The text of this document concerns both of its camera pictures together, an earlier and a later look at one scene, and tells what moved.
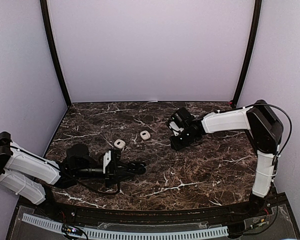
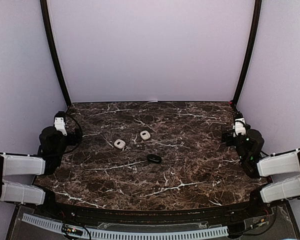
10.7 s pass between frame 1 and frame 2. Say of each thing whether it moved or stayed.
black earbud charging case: moved
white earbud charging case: stayed
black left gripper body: moved
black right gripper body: moved
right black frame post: stayed
